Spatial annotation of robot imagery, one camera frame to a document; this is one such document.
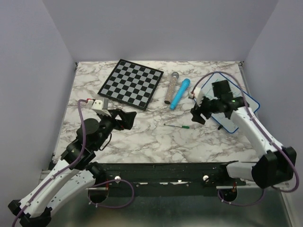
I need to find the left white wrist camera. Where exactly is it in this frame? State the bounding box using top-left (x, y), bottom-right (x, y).
top-left (91, 99), bottom-right (110, 116)

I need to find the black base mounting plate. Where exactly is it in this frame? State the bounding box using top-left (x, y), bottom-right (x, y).
top-left (48, 162), bottom-right (248, 198)

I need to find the green white marker pen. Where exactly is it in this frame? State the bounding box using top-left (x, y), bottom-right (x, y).
top-left (164, 123), bottom-right (190, 129)

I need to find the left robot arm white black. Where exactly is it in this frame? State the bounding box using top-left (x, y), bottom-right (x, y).
top-left (8, 109), bottom-right (137, 227)

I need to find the glitter tube silver cap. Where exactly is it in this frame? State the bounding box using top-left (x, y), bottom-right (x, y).
top-left (164, 72), bottom-right (179, 105)

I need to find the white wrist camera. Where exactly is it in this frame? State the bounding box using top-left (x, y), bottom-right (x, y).
top-left (188, 87), bottom-right (205, 107)
top-left (91, 99), bottom-right (110, 116)

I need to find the blue toy microphone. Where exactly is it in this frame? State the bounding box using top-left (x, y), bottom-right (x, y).
top-left (169, 79), bottom-right (191, 110)

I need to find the black grey chessboard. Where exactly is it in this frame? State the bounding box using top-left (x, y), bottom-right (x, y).
top-left (98, 59), bottom-right (164, 111)

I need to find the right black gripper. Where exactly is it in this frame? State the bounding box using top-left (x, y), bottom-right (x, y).
top-left (189, 94), bottom-right (220, 125)

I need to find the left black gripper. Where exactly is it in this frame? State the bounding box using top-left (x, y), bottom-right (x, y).
top-left (94, 108), bottom-right (137, 150)

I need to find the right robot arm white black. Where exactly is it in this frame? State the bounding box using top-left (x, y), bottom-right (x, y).
top-left (189, 80), bottom-right (296, 189)

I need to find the blue framed whiteboard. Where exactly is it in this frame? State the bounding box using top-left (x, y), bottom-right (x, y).
top-left (194, 72), bottom-right (260, 134)

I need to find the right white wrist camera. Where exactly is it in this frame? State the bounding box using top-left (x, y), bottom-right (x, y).
top-left (188, 87), bottom-right (205, 107)

